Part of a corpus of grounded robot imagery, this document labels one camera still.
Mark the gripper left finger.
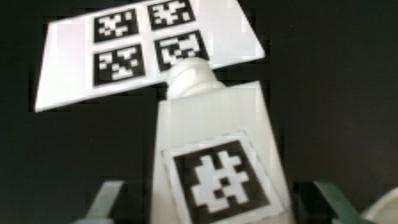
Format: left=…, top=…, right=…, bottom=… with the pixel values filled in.
left=73, top=180, right=124, bottom=224

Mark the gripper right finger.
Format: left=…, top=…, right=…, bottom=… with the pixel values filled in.
left=314, top=181, right=375, bottom=224

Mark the white stool leg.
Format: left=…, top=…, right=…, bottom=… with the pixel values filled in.
left=149, top=58, right=296, bottom=224

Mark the white marker sheet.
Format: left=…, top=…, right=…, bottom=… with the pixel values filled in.
left=33, top=0, right=264, bottom=112

